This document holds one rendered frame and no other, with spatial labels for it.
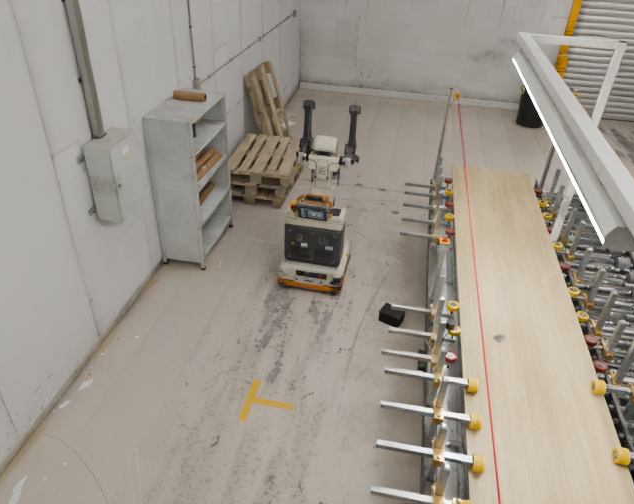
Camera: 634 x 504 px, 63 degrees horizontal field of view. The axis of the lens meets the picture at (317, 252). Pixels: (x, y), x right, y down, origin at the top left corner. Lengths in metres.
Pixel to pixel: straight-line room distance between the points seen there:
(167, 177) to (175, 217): 0.42
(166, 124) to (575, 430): 3.77
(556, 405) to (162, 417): 2.63
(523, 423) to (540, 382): 0.35
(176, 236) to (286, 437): 2.36
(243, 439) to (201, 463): 0.32
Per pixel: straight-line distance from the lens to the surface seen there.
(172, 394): 4.25
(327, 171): 4.81
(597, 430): 3.26
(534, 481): 2.91
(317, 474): 3.76
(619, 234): 1.83
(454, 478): 3.13
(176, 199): 5.07
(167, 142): 4.84
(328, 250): 4.82
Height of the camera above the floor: 3.16
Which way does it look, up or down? 34 degrees down
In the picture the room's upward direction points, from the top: 3 degrees clockwise
